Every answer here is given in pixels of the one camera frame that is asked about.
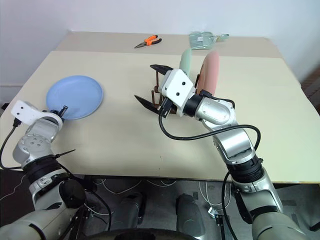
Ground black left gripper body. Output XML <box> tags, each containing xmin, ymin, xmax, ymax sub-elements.
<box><xmin>48</xmin><ymin>108</ymin><xmax>65</xmax><ymax>121</ymax></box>

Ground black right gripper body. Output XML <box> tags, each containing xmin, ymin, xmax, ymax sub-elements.
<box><xmin>158</xmin><ymin>97</ymin><xmax>178</xmax><ymax>119</ymax></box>

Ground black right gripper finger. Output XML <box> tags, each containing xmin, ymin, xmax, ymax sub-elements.
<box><xmin>134</xmin><ymin>94</ymin><xmax>162</xmax><ymax>116</ymax></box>
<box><xmin>149</xmin><ymin>64</ymin><xmax>174</xmax><ymax>75</ymax></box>

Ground dark wooden dish rack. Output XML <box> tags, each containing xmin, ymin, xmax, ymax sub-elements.
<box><xmin>150</xmin><ymin>70</ymin><xmax>201</xmax><ymax>114</ymax></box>

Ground blue plate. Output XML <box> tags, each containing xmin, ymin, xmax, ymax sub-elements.
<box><xmin>45</xmin><ymin>74</ymin><xmax>105</xmax><ymax>121</ymax></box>

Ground green plate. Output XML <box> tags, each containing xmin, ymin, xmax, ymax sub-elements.
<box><xmin>179</xmin><ymin>48</ymin><xmax>194</xmax><ymax>83</ymax></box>

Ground clear plastic bag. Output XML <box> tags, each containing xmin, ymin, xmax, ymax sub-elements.
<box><xmin>188</xmin><ymin>31</ymin><xmax>217</xmax><ymax>50</ymax></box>

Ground pink plate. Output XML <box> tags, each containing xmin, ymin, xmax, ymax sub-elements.
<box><xmin>197</xmin><ymin>50</ymin><xmax>222</xmax><ymax>97</ymax></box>

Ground dark rounded robot foot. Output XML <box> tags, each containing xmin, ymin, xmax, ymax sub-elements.
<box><xmin>175</xmin><ymin>193</ymin><xmax>206</xmax><ymax>236</ymax></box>
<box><xmin>116</xmin><ymin>192</ymin><xmax>148</xmax><ymax>230</ymax></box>

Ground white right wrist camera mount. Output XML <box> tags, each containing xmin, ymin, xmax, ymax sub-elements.
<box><xmin>158</xmin><ymin>68</ymin><xmax>197</xmax><ymax>117</ymax></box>

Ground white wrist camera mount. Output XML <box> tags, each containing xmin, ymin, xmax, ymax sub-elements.
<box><xmin>158</xmin><ymin>68</ymin><xmax>197</xmax><ymax>117</ymax></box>
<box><xmin>10</xmin><ymin>99</ymin><xmax>64</xmax><ymax>127</ymax></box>

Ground orange handled pliers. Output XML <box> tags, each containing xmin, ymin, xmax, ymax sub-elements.
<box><xmin>133</xmin><ymin>34</ymin><xmax>163</xmax><ymax>49</ymax></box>

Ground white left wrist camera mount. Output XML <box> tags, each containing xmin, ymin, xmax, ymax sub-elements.
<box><xmin>10</xmin><ymin>99</ymin><xmax>64</xmax><ymax>127</ymax></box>

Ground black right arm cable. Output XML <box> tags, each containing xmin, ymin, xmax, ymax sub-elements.
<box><xmin>157</xmin><ymin>113</ymin><xmax>262</xmax><ymax>240</ymax></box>

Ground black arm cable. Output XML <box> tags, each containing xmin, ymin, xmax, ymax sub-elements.
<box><xmin>0</xmin><ymin>119</ymin><xmax>25</xmax><ymax>172</ymax></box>
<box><xmin>157</xmin><ymin>113</ymin><xmax>262</xmax><ymax>240</ymax></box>

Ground black cable tie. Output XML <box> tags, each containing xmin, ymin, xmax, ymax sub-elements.
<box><xmin>53</xmin><ymin>149</ymin><xmax>77</xmax><ymax>160</ymax></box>

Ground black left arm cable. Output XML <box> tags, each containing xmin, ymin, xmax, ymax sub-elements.
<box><xmin>0</xmin><ymin>119</ymin><xmax>25</xmax><ymax>172</ymax></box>

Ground white floor cable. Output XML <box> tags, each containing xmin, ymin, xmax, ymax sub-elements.
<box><xmin>198</xmin><ymin>180</ymin><xmax>232</xmax><ymax>212</ymax></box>
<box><xmin>96</xmin><ymin>177</ymin><xmax>176</xmax><ymax>196</ymax></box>

